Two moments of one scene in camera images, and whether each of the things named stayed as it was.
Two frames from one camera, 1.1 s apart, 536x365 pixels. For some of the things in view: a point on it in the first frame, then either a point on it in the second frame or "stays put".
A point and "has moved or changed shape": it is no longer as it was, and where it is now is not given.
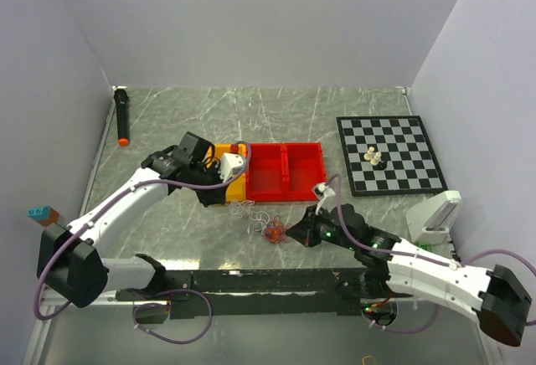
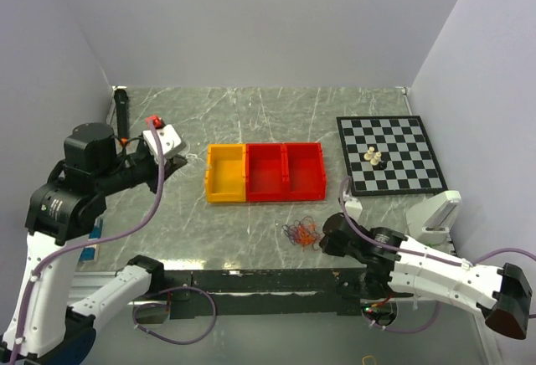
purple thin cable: x=275 y=231 has moved or changed shape
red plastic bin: x=304 y=167 stays put
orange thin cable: x=275 y=231 has moved or changed shape
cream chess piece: x=368 y=156 stays put
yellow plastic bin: x=237 y=191 stays put
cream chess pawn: x=375 y=161 stays put
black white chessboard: x=405 y=147 stays put
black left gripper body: x=199 y=174 → x=129 y=169
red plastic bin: x=265 y=177 stays put
